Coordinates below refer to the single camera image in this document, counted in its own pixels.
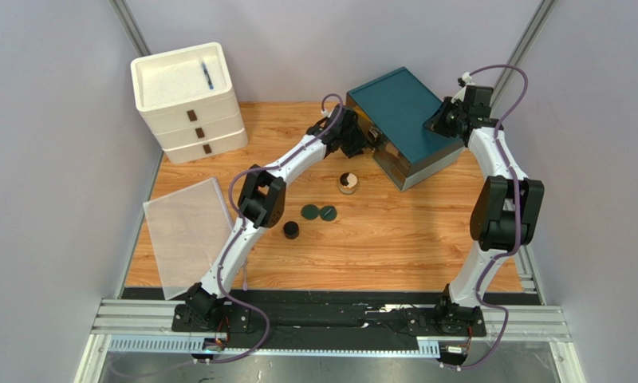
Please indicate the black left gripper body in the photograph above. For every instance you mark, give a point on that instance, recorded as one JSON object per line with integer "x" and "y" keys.
{"x": 355, "y": 127}

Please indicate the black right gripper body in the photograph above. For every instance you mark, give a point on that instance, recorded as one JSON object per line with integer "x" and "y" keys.
{"x": 442, "y": 123}

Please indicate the clear acrylic drawer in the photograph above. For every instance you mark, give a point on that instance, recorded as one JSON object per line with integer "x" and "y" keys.
{"x": 389, "y": 158}

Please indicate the gold lid cream jar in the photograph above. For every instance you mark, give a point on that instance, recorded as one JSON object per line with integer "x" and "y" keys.
{"x": 348, "y": 183}

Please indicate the teal drawer organizer box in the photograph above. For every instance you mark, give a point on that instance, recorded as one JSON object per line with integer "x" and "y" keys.
{"x": 399, "y": 104}

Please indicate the dark green round compact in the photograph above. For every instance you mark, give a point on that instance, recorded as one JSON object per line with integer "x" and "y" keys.
{"x": 310, "y": 211}

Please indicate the small black jar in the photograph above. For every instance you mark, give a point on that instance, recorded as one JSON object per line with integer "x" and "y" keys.
{"x": 291, "y": 230}

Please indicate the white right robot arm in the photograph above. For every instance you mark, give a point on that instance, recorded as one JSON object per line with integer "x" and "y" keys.
{"x": 506, "y": 212}

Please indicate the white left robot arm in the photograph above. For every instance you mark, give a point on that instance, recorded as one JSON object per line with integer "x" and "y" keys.
{"x": 261, "y": 203}

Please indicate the blue pen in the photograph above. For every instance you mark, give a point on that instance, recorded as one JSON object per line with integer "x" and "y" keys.
{"x": 207, "y": 75}

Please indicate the white three drawer cabinet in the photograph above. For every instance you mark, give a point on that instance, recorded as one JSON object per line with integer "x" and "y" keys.
{"x": 189, "y": 121}

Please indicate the white mesh pouch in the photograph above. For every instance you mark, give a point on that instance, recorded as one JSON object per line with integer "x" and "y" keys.
{"x": 188, "y": 228}

